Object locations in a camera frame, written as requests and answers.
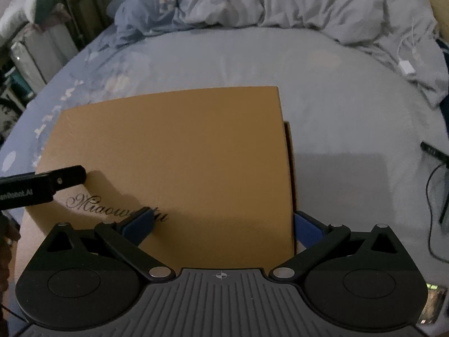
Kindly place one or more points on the brown cardboard box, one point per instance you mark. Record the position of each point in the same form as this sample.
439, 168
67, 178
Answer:
289, 161

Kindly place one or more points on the smartphone with lit screen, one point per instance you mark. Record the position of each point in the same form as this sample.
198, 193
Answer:
434, 304

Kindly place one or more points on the white green plush toy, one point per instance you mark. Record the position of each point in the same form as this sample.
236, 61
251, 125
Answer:
21, 12

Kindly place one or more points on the teal plastic bin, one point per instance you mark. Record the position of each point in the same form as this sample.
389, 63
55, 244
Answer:
7, 91

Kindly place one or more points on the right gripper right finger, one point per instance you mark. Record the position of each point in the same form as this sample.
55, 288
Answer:
320, 241

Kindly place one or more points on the black tripod with grey handle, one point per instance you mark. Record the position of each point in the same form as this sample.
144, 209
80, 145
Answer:
439, 185

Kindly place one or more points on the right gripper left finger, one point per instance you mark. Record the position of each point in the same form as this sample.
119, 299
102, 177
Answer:
124, 239

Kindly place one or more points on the brown cardboard box lid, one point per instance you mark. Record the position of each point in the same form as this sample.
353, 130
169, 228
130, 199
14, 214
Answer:
182, 168

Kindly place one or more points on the white charger with cable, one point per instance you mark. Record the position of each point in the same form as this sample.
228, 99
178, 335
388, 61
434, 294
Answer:
406, 67

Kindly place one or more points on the grey blue duvet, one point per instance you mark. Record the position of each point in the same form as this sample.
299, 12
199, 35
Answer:
375, 27

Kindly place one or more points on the wooden headboard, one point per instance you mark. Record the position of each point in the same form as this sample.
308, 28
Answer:
440, 10

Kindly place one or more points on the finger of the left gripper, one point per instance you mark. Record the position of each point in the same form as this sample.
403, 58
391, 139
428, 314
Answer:
63, 178

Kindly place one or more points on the silver grey storage bag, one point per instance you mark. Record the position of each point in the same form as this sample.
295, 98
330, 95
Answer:
40, 55

